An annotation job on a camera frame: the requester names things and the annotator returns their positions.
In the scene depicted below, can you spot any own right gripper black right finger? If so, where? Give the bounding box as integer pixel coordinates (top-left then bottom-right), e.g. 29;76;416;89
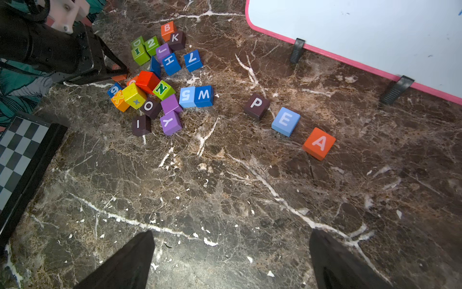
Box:
309;230;392;289

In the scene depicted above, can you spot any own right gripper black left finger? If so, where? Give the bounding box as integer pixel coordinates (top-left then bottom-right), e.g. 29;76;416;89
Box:
74;231;155;289

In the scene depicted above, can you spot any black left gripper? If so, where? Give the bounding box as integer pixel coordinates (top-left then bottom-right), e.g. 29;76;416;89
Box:
1;7;128;85

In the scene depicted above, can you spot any orange A block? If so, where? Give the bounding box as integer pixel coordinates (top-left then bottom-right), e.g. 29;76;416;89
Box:
302;128;336;161

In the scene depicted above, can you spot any light blue E block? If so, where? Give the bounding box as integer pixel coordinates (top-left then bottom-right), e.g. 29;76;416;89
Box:
271;107;301;137

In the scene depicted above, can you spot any dark purple P block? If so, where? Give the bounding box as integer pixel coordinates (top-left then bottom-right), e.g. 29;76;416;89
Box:
244;93;270;120

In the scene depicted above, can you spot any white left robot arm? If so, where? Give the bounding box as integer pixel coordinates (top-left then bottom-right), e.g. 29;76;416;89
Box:
1;1;128;257

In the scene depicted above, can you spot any pink framed PEAR whiteboard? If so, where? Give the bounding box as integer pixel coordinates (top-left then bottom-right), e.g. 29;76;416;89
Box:
245;1;462;104

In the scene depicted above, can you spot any blue 6 block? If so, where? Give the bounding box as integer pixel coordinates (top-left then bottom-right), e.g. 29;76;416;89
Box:
107;83;123;98

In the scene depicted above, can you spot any black white checkerboard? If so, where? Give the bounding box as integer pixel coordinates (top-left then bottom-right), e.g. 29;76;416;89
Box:
1;112;68;252

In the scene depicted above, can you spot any orange block near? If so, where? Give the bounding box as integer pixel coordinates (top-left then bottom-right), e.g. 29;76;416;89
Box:
111;90;130;112

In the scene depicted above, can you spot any yellow block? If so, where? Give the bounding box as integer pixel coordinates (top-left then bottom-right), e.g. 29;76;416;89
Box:
122;83;147;109

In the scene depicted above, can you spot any green 2 block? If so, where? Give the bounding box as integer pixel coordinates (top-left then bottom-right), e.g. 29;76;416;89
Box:
144;36;160;57

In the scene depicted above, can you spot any red block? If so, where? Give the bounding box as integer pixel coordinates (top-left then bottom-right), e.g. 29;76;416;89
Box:
135;71;161;95

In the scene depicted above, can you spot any purple J block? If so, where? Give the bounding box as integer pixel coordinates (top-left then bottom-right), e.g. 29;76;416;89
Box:
155;43;172;65

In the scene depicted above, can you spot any orange block far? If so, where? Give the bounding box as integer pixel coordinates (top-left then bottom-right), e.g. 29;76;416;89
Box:
161;21;178;42

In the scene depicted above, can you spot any dark purple O block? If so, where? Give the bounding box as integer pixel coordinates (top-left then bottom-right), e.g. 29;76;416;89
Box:
140;97;162;119

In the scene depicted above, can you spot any dark purple I block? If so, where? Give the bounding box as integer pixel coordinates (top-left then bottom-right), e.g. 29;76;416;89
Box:
132;114;152;137

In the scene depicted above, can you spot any green N block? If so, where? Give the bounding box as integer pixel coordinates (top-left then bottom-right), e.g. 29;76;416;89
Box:
152;81;176;101

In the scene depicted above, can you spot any blue H block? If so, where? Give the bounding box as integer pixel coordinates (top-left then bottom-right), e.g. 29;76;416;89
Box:
162;53;181;76

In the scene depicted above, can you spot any dark purple K block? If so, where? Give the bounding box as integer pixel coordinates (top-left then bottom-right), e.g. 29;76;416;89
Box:
168;31;186;51

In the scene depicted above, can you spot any purple Y block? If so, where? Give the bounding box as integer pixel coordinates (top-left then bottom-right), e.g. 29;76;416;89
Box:
160;111;182;136

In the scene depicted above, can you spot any blue 7 block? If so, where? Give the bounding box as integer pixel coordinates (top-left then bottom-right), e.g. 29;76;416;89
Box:
184;50;203;72

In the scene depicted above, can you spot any light blue 5 block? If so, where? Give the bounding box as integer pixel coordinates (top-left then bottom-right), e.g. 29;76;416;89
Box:
179;87;196;108

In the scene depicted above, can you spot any blue W block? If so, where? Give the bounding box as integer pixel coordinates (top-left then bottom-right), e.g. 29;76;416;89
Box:
194;85;214;108

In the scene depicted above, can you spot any whiteboard black foot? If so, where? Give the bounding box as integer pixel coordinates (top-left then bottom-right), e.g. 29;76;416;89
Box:
290;38;305;64
379;75;415;105

